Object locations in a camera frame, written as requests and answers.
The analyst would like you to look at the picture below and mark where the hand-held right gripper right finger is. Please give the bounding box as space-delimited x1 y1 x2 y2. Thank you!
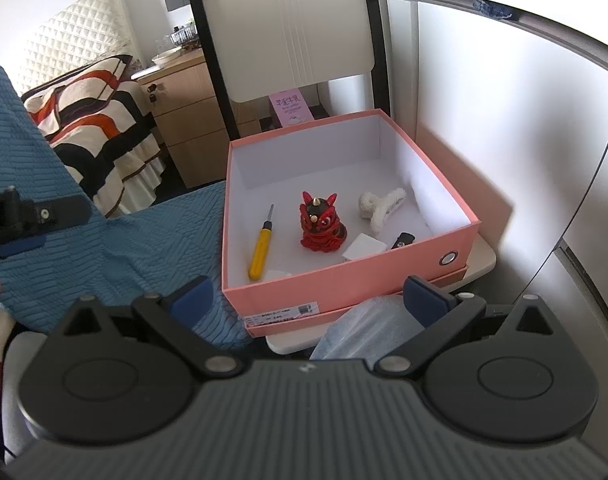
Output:
374 275 553 376

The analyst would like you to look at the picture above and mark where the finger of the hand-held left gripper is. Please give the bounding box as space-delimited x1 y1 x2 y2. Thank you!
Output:
0 192 91 259

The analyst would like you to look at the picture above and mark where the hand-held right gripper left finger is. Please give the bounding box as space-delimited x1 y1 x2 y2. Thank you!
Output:
65 276 239 380

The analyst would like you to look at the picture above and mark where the small white box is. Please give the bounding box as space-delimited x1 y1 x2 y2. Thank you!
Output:
343 232 387 262

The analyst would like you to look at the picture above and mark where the yellow screwdriver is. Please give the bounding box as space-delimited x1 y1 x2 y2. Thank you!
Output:
248 204 275 282

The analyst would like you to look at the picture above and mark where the pink cardboard box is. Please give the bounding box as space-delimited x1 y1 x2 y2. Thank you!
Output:
221 108 480 322

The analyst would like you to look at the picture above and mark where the white plush toy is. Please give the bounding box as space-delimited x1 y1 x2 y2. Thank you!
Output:
358 187 409 233

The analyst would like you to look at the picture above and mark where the red lion figurine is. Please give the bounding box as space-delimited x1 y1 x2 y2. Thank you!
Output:
300 191 348 252

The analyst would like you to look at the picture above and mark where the clear plastic bag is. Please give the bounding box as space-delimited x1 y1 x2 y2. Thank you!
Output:
309 294 427 361

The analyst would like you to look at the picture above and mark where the blue quilted mat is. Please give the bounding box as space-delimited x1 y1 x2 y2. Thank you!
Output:
0 60 255 352

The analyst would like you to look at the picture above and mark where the striped bed blanket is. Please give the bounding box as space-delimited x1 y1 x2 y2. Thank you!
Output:
21 55 167 218

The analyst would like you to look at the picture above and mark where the wooden nightstand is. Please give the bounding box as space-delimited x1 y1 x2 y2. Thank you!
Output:
136 52 235 188

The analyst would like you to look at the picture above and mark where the white quilted headboard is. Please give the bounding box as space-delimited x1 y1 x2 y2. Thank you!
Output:
14 0 145 96

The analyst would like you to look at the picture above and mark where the pink card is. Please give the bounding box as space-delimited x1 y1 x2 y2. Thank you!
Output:
269 91 315 128

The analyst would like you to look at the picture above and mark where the dark wire basket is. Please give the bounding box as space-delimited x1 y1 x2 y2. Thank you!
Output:
169 27 202 49

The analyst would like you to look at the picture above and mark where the white chair with black frame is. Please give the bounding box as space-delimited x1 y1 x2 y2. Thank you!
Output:
180 0 392 143

